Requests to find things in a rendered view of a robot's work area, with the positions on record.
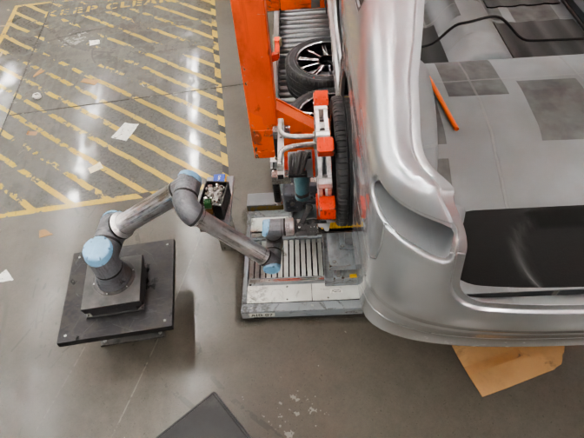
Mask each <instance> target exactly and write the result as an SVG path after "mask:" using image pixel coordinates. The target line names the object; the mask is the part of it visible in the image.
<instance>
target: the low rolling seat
mask: <svg viewBox="0 0 584 438"><path fill-rule="evenodd" d="M156 438H251V436H250V435H249V433H248V432H247V431H246V430H245V428H244V427H243V426H242V424H241V423H240V422H239V421H238V420H237V419H236V417H235V416H234V415H233V414H232V412H231V411H230V410H229V408H228V407H227V406H226V404H225V403H224V402H223V401H222V399H221V398H220V397H219V395H218V394H217V393H216V392H212V393H211V394H209V395H208V396H207V397H205V398H204V399H203V400H202V401H200V402H199V403H198V404H196V405H195V406H194V407H193V408H192V409H191V410H190V411H188V412H187V413H186V414H185V415H183V416H182V417H181V418H179V419H178V420H177V421H175V422H174V423H173V424H172V425H171V426H169V427H168V428H167V429H165V430H164V431H163V432H162V433H161V434H159V435H158V436H157V437H156Z"/></svg>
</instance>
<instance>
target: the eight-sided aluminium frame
mask: <svg viewBox="0 0 584 438"><path fill-rule="evenodd" d="M314 121H315V141H316V138H317V137H324V136H330V130H329V120H328V107H327V105H324V106H315V107H314ZM319 122H324V128H325V130H322V131H320V123H319ZM326 157H327V174H326V175H324V176H323V175H322V157H321V156H320V157H317V164H318V176H317V177H316V188H317V195H318V215H319V214H320V210H319V196H323V192H322V189H325V196H332V188H333V185H332V175H331V159H330V156H326Z"/></svg>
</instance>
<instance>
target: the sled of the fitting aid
mask: <svg viewBox="0 0 584 438"><path fill-rule="evenodd" d="M322 253H323V266H324V279H325V286H344V285H358V282H357V275H356V269H344V270H329V251H328V239H327V233H322Z"/></svg>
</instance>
